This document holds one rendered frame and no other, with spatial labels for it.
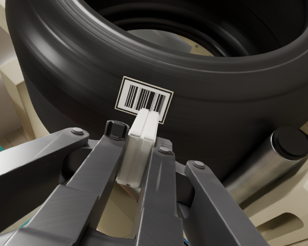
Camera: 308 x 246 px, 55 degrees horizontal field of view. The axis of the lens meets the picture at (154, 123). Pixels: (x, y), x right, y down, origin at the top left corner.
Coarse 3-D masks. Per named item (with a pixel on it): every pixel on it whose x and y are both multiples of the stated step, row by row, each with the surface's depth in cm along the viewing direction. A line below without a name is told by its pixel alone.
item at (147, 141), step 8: (152, 112) 22; (152, 120) 20; (152, 128) 18; (144, 136) 16; (152, 136) 16; (144, 144) 16; (152, 144) 16; (144, 152) 16; (136, 160) 16; (144, 160) 16; (136, 168) 16; (144, 168) 16; (136, 176) 16; (136, 184) 16
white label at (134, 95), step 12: (132, 84) 34; (144, 84) 34; (120, 96) 34; (132, 96) 34; (144, 96) 34; (156, 96) 34; (168, 96) 34; (120, 108) 35; (132, 108) 34; (156, 108) 34
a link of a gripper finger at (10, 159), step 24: (24, 144) 12; (48, 144) 12; (72, 144) 13; (0, 168) 10; (24, 168) 10; (48, 168) 12; (0, 192) 9; (24, 192) 11; (48, 192) 13; (0, 216) 10
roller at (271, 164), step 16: (288, 128) 36; (272, 144) 36; (288, 144) 35; (304, 144) 35; (256, 160) 39; (272, 160) 36; (288, 160) 35; (240, 176) 43; (256, 176) 40; (272, 176) 39; (240, 192) 45
